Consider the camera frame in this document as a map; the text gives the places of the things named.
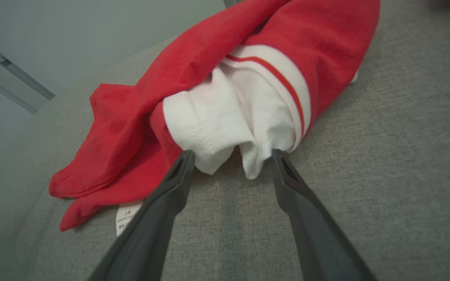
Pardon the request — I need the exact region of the grey wall rail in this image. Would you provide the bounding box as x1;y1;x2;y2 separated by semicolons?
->
0;33;55;114

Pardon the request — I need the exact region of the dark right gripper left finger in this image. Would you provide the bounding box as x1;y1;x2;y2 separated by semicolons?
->
88;149;196;281

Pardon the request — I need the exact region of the red white striped shirt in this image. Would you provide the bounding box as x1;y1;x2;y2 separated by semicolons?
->
49;0;382;237

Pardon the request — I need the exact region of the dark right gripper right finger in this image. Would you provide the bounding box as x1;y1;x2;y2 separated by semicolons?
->
271;148;376;281

